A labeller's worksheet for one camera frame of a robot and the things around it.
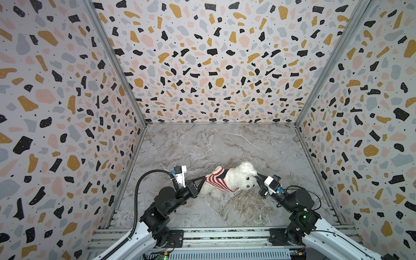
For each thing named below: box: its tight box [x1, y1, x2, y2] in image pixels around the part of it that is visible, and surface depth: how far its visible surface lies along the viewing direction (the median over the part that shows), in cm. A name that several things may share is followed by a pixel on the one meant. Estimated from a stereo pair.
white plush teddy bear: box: [199, 161, 258, 199], surface depth 68 cm
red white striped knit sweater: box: [204, 165, 239, 193], surface depth 72 cm
